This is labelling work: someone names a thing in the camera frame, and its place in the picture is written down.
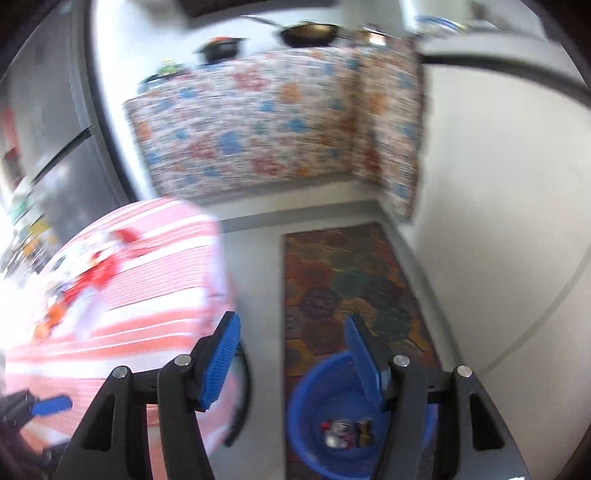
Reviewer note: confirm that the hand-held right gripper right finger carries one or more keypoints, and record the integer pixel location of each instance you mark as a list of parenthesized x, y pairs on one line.
[(364, 364)]

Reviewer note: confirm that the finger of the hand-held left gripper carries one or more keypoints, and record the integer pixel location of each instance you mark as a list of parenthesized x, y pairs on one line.
[(51, 405)]

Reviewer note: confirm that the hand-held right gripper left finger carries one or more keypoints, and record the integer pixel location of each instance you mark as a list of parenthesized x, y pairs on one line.
[(219, 364)]

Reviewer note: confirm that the blue plastic basin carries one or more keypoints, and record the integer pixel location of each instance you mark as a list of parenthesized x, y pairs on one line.
[(314, 406)]

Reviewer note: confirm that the dark yellow snack packet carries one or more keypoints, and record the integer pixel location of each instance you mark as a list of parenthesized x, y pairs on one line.
[(364, 431)]

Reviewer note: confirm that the silver red crumpled wrapper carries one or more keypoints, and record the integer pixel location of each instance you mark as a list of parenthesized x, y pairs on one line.
[(337, 434)]

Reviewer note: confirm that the colourful hexagon patterned rug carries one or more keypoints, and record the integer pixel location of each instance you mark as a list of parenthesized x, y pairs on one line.
[(341, 277)]

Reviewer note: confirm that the pink white striped tablecloth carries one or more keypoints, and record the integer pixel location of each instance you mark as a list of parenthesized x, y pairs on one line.
[(161, 286)]

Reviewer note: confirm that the red snack wrapper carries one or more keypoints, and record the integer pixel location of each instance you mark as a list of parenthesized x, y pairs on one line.
[(94, 277)]

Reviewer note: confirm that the storage shelf rack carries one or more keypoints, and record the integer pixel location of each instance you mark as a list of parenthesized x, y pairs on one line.
[(25, 230)]

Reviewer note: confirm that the patterned cloth covered furniture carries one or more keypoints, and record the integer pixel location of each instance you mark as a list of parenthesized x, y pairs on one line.
[(240, 129)]

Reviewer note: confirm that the narrow printed floral cloth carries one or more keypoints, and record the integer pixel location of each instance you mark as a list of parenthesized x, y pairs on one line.
[(392, 129)]

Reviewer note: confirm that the grey refrigerator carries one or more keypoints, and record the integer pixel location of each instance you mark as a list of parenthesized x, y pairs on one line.
[(60, 115)]

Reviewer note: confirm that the dark dish with green item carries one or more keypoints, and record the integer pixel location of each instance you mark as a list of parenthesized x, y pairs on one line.
[(166, 71)]

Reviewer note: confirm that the black pot with red rim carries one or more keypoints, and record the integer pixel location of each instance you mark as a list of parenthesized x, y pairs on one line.
[(220, 50)]

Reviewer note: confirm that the steel pan with lid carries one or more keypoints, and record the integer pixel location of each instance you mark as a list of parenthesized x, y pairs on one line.
[(371, 37)]

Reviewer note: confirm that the black wok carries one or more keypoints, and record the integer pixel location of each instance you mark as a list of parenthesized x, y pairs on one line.
[(307, 33)]

